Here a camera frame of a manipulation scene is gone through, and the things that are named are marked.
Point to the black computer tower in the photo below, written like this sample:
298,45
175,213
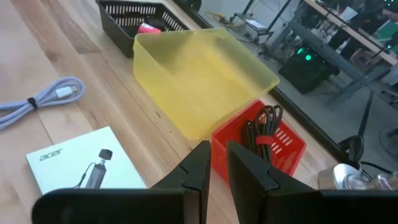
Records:
304,71

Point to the pink power adapter cube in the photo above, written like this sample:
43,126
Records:
148,28

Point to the black slotted plastic basket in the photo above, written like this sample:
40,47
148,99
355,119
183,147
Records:
121,37

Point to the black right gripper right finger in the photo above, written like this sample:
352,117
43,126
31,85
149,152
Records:
267,193

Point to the red slotted plastic basket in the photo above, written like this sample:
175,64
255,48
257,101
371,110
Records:
290,155

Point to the white green acer box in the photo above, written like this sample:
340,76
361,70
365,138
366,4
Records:
68,161

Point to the wooden background desk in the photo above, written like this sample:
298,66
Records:
351,31

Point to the yellow translucent plastic bin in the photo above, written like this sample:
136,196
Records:
199,87

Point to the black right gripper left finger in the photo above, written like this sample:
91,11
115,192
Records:
174,193

